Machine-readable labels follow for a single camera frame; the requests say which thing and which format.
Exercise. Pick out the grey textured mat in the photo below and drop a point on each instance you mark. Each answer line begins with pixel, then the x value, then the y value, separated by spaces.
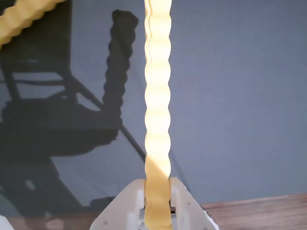
pixel 227 95

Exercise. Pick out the yellow crinkle-cut fry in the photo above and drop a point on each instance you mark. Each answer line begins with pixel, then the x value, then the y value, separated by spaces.
pixel 158 95
pixel 21 21

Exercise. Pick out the white object corner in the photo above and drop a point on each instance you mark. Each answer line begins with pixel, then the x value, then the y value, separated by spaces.
pixel 3 224

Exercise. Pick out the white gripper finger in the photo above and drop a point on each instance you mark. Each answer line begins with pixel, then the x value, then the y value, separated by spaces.
pixel 120 210
pixel 189 210

